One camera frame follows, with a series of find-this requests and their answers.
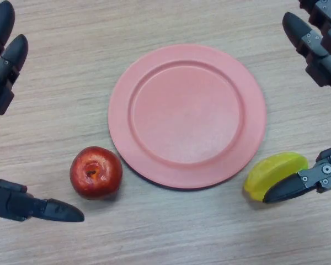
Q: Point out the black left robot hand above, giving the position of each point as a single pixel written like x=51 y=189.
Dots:
x=5 y=69

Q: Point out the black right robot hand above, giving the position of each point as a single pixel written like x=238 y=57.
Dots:
x=326 y=47

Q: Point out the red apple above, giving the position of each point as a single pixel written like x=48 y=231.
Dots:
x=99 y=176

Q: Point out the pink round plate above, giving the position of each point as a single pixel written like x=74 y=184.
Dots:
x=187 y=116

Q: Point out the yellow starfruit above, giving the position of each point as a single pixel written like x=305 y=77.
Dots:
x=273 y=171

